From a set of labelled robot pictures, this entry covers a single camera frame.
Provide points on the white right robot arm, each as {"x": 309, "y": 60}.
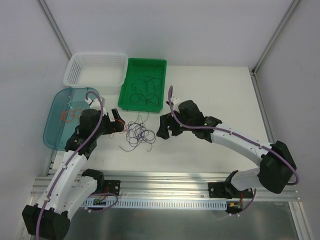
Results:
{"x": 274, "y": 163}

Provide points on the green plastic tray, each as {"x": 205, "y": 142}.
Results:
{"x": 144, "y": 85}

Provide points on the white slotted cable duct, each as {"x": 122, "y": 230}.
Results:
{"x": 178, "y": 204}

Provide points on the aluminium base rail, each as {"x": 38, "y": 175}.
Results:
{"x": 170, "y": 185}

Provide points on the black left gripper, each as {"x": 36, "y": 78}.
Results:
{"x": 110, "y": 122}

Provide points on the teal transparent plastic bin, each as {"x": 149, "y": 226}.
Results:
{"x": 64, "y": 115}

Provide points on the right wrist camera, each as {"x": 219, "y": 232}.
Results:
{"x": 175, "y": 102}

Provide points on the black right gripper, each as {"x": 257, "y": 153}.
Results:
{"x": 172, "y": 124}

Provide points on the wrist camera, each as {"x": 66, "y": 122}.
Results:
{"x": 175, "y": 102}
{"x": 95, "y": 103}

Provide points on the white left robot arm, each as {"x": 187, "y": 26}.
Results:
{"x": 50, "y": 217}

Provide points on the white perforated plastic basket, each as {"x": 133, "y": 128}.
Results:
{"x": 96, "y": 69}

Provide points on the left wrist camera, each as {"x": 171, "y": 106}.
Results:
{"x": 95, "y": 103}

